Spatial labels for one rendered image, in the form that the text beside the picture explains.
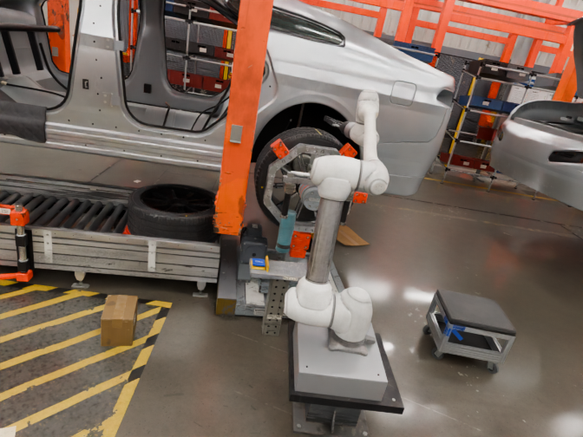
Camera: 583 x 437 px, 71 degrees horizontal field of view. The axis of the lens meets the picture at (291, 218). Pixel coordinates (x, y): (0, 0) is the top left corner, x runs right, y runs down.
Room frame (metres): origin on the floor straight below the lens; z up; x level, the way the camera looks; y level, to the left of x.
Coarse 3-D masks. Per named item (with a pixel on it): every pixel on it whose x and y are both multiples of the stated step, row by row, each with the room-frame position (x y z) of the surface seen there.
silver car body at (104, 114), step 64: (0, 0) 4.04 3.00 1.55; (0, 64) 3.01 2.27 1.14; (320, 64) 2.85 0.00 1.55; (384, 64) 2.94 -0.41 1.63; (64, 128) 2.55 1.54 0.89; (128, 128) 2.64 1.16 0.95; (192, 128) 3.03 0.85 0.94; (256, 128) 2.78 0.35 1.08; (384, 128) 2.95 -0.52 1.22; (384, 192) 2.98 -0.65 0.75
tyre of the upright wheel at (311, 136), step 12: (288, 132) 2.57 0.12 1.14; (300, 132) 2.51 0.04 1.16; (312, 132) 2.50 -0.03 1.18; (324, 132) 2.62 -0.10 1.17; (288, 144) 2.41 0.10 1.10; (312, 144) 2.44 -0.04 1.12; (324, 144) 2.45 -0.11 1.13; (336, 144) 2.47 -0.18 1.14; (264, 156) 2.43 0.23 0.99; (276, 156) 2.40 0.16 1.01; (264, 168) 2.39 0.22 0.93; (264, 180) 2.39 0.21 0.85; (264, 192) 2.39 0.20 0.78; (264, 204) 2.39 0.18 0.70
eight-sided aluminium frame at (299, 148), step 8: (304, 144) 2.38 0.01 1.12; (296, 152) 2.38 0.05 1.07; (304, 152) 2.35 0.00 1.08; (312, 152) 2.36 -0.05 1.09; (320, 152) 2.37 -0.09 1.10; (328, 152) 2.38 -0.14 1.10; (336, 152) 2.38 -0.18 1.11; (280, 160) 2.32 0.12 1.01; (288, 160) 2.33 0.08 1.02; (272, 168) 2.31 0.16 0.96; (272, 176) 2.32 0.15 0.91; (272, 184) 2.32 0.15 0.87; (264, 200) 2.31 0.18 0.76; (272, 208) 2.32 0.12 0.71; (296, 224) 2.37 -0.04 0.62; (304, 224) 2.41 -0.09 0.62; (312, 224) 2.42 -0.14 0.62; (312, 232) 2.38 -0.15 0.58
